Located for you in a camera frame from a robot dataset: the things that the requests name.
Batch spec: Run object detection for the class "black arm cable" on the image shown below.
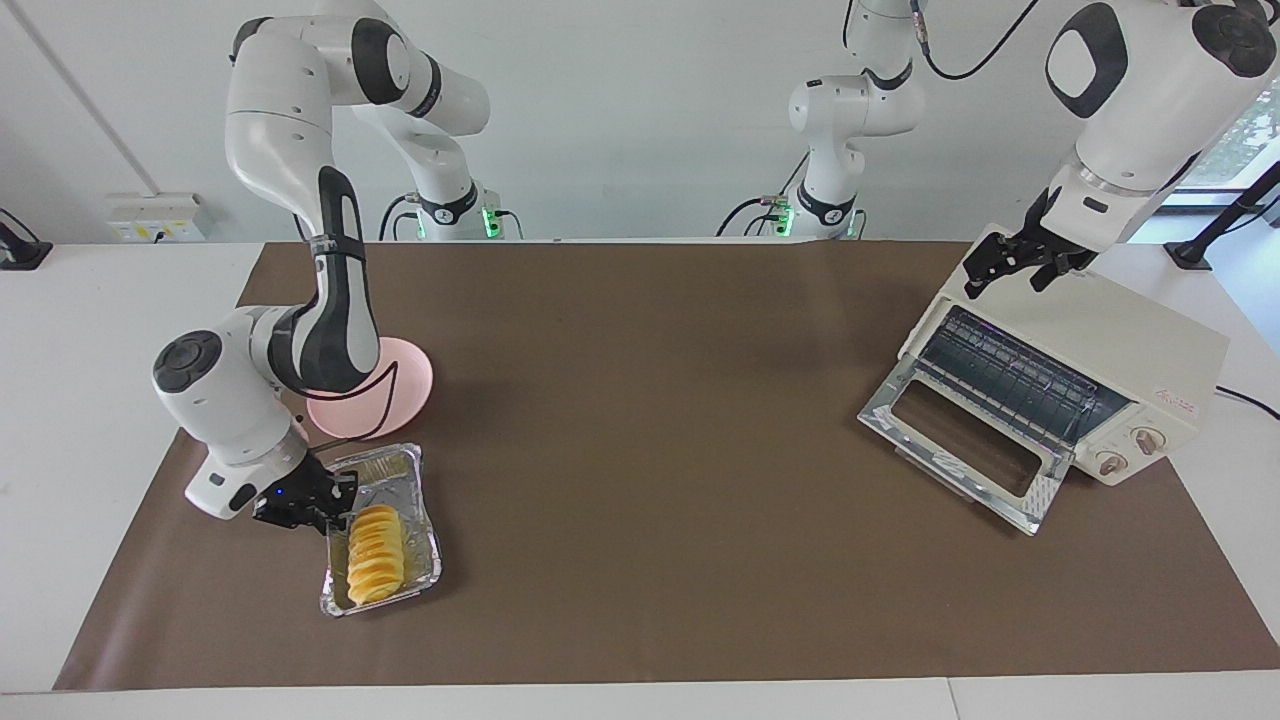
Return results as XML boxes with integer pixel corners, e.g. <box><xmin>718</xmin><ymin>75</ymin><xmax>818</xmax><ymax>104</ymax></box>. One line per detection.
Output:
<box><xmin>290</xmin><ymin>362</ymin><xmax>399</xmax><ymax>426</ymax></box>
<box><xmin>908</xmin><ymin>0</ymin><xmax>1041</xmax><ymax>81</ymax></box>

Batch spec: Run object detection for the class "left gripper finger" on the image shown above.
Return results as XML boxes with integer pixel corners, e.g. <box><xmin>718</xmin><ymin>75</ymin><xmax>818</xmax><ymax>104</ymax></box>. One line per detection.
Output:
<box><xmin>1030</xmin><ymin>250</ymin><xmax>1098</xmax><ymax>294</ymax></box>
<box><xmin>963</xmin><ymin>238</ymin><xmax>1023</xmax><ymax>301</ymax></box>

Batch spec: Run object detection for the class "black base cable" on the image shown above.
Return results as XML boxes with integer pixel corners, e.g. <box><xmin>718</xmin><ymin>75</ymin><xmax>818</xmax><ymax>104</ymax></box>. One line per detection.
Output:
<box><xmin>378</xmin><ymin>193</ymin><xmax>419</xmax><ymax>242</ymax></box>
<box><xmin>715</xmin><ymin>196</ymin><xmax>791</xmax><ymax>238</ymax></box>

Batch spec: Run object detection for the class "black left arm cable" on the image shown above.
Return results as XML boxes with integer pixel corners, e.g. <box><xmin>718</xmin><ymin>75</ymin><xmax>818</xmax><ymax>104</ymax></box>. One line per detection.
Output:
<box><xmin>908</xmin><ymin>0</ymin><xmax>1041</xmax><ymax>81</ymax></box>

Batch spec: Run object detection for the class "glass oven door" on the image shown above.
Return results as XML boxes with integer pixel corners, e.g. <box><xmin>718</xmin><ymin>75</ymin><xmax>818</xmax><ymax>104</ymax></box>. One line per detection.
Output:
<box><xmin>857</xmin><ymin>355</ymin><xmax>1076</xmax><ymax>537</ymax></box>

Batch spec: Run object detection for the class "white wall socket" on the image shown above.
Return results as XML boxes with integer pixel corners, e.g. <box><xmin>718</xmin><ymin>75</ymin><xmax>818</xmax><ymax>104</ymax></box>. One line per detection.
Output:
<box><xmin>105</xmin><ymin>193</ymin><xmax>207</xmax><ymax>244</ymax></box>

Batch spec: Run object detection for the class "pink round plate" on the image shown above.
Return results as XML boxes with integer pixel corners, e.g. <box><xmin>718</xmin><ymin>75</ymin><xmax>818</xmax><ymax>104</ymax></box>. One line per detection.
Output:
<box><xmin>308</xmin><ymin>337</ymin><xmax>435</xmax><ymax>442</ymax></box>

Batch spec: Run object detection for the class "cream toaster oven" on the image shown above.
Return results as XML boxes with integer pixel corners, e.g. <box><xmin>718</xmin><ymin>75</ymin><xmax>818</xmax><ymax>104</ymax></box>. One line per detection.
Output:
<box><xmin>897</xmin><ymin>222</ymin><xmax>1231</xmax><ymax>488</ymax></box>

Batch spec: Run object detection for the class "black clamp stand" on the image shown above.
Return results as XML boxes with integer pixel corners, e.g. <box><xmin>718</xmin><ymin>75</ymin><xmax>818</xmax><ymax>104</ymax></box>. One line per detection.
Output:
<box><xmin>0</xmin><ymin>208</ymin><xmax>53</xmax><ymax>271</ymax></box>

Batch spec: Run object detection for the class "window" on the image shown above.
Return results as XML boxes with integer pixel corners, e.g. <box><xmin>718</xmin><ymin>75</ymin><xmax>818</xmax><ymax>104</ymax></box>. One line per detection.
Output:
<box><xmin>1160</xmin><ymin>75</ymin><xmax>1280</xmax><ymax>213</ymax></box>

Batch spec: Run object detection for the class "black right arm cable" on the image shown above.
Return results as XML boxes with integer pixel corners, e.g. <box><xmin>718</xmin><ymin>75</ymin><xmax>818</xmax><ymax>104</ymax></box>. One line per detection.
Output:
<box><xmin>290</xmin><ymin>362</ymin><xmax>399</xmax><ymax>426</ymax></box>

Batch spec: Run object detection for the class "black angled stand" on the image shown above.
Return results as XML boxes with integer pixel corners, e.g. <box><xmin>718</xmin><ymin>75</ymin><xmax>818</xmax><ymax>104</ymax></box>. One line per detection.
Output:
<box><xmin>1163</xmin><ymin>160</ymin><xmax>1280</xmax><ymax>272</ymax></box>

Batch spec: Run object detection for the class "yellow sliced bread loaf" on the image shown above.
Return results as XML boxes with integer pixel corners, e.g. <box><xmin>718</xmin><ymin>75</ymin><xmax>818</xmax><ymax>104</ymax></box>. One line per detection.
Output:
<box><xmin>346</xmin><ymin>505</ymin><xmax>406</xmax><ymax>607</ymax></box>

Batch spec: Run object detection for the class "oven wire rack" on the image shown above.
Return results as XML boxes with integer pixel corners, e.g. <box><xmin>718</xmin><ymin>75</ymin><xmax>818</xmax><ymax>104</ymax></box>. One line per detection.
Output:
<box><xmin>915</xmin><ymin>305</ymin><xmax>1131</xmax><ymax>451</ymax></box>

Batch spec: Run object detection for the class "brown table mat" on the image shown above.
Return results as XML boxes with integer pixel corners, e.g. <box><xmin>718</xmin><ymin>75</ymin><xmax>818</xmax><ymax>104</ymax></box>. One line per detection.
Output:
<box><xmin>52</xmin><ymin>240</ymin><xmax>1280</xmax><ymax>693</ymax></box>

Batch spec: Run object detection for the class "black oven power cord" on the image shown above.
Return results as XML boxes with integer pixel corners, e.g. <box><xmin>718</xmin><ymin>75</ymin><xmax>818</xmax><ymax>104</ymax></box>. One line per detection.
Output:
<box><xmin>1213</xmin><ymin>385</ymin><xmax>1280</xmax><ymax>421</ymax></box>

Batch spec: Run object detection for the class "aluminium foil tray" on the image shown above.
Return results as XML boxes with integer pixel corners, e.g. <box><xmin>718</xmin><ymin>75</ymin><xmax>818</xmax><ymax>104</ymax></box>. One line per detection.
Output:
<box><xmin>318</xmin><ymin>444</ymin><xmax>443</xmax><ymax>619</ymax></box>

